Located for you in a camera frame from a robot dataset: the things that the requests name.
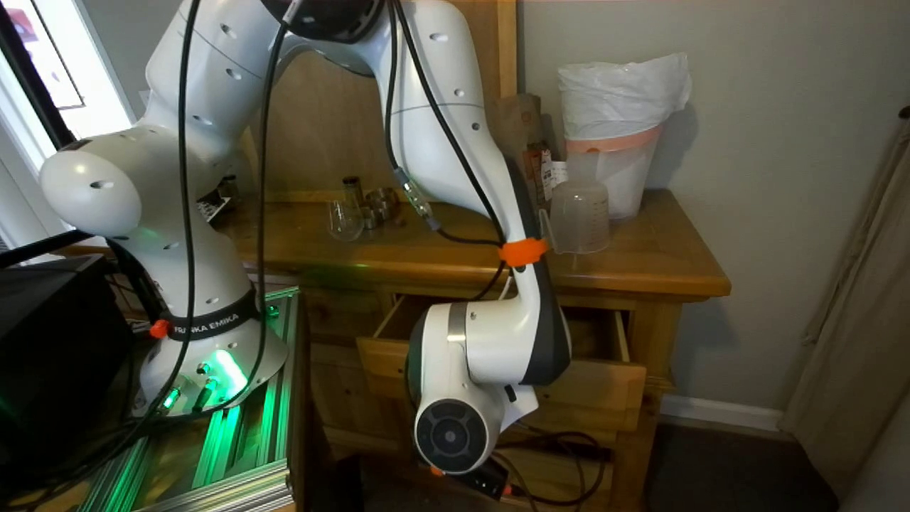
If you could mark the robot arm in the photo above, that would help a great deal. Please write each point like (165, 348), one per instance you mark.
(490, 341)

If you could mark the open wooden drawer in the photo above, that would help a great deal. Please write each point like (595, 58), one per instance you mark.
(604, 387)

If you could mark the metal measuring cups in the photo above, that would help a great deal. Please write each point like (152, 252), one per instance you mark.
(382, 205)

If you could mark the clear glass flask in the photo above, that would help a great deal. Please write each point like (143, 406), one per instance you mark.
(345, 222)

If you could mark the small dark glass bottle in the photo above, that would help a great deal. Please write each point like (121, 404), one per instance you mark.
(352, 188)

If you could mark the clear plastic measuring jug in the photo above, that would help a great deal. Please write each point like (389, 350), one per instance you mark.
(579, 217)

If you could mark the brown paper packet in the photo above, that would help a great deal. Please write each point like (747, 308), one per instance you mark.
(526, 135)

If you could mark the wooden dresser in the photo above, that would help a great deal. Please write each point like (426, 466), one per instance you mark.
(640, 263)

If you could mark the wooden back board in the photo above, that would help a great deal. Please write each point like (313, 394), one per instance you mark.
(320, 128)

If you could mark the white bin with plastic bag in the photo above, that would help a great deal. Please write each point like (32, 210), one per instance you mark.
(618, 121)

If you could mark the black packet with white label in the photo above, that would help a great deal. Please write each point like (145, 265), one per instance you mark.
(217, 203)

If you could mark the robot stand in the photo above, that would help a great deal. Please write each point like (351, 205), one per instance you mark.
(234, 455)

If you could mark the black box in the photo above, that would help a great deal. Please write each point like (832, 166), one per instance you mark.
(57, 341)

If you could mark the beige curtain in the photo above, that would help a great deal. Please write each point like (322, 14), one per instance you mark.
(860, 334)

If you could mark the window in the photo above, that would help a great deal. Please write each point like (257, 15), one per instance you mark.
(50, 85)

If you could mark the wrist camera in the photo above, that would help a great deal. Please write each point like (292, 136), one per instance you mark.
(485, 481)

